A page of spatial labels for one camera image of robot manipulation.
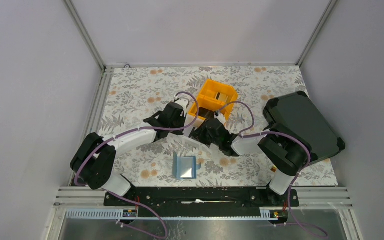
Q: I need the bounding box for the white card storage bin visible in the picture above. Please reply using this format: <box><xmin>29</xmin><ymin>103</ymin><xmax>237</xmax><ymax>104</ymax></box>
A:
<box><xmin>180</xmin><ymin>117</ymin><xmax>217</xmax><ymax>154</ymax></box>

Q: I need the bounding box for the yellow card storage bin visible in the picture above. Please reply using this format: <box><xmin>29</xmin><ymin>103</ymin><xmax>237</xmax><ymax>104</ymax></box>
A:
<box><xmin>185</xmin><ymin>79</ymin><xmax>238</xmax><ymax>127</ymax></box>

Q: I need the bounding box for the blue card holder wallet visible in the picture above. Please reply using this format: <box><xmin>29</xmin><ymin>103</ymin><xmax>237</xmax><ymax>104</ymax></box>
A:
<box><xmin>172</xmin><ymin>152</ymin><xmax>202</xmax><ymax>180</ymax></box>

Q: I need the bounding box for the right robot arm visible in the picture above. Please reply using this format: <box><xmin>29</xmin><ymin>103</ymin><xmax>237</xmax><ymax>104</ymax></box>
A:
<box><xmin>189</xmin><ymin>115</ymin><xmax>311</xmax><ymax>206</ymax></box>

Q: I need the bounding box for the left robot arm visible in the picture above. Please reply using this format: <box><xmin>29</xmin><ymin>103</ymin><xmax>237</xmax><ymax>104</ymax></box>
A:
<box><xmin>70</xmin><ymin>98</ymin><xmax>189</xmax><ymax>206</ymax></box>

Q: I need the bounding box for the small yellow green block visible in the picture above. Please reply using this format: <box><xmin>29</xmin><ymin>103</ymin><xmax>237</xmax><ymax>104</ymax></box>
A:
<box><xmin>270</xmin><ymin>166</ymin><xmax>277</xmax><ymax>173</ymax></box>

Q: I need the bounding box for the black hard case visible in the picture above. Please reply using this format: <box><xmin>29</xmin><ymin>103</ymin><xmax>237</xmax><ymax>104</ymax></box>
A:
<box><xmin>262</xmin><ymin>91</ymin><xmax>346</xmax><ymax>165</ymax></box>

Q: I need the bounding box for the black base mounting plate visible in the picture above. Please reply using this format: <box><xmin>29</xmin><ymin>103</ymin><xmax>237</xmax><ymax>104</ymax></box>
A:
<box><xmin>104</xmin><ymin>185</ymin><xmax>300</xmax><ymax>218</ymax></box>

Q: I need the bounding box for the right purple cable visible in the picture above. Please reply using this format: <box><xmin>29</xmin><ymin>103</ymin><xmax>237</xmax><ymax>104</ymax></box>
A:
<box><xmin>215</xmin><ymin>100</ymin><xmax>312</xmax><ymax>176</ymax></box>

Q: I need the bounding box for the purple cable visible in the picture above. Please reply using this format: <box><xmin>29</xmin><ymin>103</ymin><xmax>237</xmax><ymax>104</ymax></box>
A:
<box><xmin>73</xmin><ymin>91</ymin><xmax>200</xmax><ymax>187</ymax></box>
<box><xmin>215</xmin><ymin>100</ymin><xmax>312</xmax><ymax>176</ymax></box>

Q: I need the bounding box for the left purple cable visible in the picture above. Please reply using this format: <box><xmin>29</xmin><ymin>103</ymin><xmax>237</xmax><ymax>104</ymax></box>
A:
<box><xmin>73</xmin><ymin>91</ymin><xmax>200</xmax><ymax>187</ymax></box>

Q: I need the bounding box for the slotted aluminium cable rail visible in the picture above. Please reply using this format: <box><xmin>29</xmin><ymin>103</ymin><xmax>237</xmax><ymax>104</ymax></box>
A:
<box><xmin>65</xmin><ymin>208</ymin><xmax>138</xmax><ymax>220</ymax></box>

